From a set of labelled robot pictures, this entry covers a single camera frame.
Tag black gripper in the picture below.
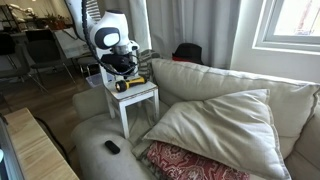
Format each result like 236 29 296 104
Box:
113 53 137 78

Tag yellow and black flashlight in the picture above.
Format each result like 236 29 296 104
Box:
115 76 148 93

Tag grey white patterned blanket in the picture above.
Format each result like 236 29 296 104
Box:
134 49 162 83

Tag small white wooden chair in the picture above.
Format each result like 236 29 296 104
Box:
95 46 160 140

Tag clear plastic storage bin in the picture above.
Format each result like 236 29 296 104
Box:
85 72 111 89

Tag white shopping bag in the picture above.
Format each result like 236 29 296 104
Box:
53 27 95 60

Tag black red bag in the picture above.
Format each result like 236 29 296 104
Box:
171 42 205 66

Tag white window blinds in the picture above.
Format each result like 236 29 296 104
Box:
87 0 105 24

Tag black remote control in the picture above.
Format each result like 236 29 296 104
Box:
104 139 121 155

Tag grey white curtains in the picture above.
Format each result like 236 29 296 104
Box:
97 0 241 70

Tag beige fabric sofa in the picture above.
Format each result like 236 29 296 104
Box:
71 58 320 180

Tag black metal-legged chair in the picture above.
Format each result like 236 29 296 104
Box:
24 29 77 84
0 32 49 94

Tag potted plant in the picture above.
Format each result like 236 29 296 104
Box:
44 12 75 31

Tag large beige cushion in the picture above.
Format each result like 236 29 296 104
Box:
143 88 292 180

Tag red patterned cushion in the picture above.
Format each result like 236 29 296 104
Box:
145 140 251 180

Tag light wooden table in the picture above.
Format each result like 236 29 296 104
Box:
3 107 80 180

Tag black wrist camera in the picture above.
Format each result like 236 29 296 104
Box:
100 54 117 67

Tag black ribbed robot cable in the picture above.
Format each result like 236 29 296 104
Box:
81 0 138 76

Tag black floor cable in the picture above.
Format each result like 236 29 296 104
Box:
33 116 71 164

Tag white window frame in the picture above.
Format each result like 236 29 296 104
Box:
252 0 320 53

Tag aluminium frame device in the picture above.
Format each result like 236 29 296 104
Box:
0 114 26 180

